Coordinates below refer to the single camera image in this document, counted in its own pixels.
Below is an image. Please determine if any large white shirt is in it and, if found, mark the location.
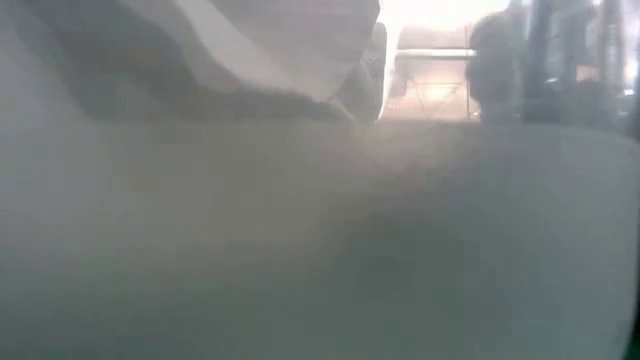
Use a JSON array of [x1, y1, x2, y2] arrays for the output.
[[0, 0, 384, 124]]

